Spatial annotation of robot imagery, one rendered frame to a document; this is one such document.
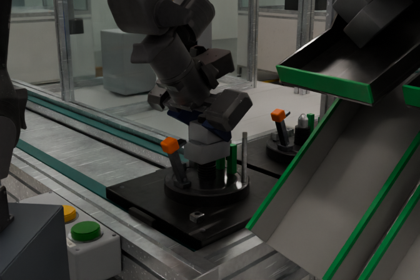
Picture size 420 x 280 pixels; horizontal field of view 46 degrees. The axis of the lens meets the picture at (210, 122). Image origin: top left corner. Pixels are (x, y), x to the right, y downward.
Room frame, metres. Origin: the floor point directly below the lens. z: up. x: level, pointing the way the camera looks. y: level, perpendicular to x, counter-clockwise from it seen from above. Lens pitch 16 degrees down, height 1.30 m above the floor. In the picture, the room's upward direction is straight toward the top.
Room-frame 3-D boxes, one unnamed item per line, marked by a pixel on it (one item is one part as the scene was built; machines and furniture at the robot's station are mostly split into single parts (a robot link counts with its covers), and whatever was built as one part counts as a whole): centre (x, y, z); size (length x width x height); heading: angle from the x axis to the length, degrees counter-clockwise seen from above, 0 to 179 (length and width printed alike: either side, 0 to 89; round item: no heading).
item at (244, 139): (0.73, -0.05, 1.03); 0.01 x 0.01 x 0.08
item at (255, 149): (0.93, -0.18, 1.01); 0.24 x 0.24 x 0.13; 43
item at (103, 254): (0.67, 0.22, 0.93); 0.21 x 0.07 x 0.06; 43
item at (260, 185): (0.75, 0.01, 0.96); 0.24 x 0.24 x 0.02; 43
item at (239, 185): (0.75, 0.01, 0.98); 0.14 x 0.14 x 0.02
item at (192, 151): (0.76, 0.00, 1.06); 0.08 x 0.04 x 0.07; 133
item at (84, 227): (0.62, 0.17, 0.96); 0.04 x 0.04 x 0.02
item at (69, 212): (0.67, 0.22, 0.96); 0.04 x 0.04 x 0.02
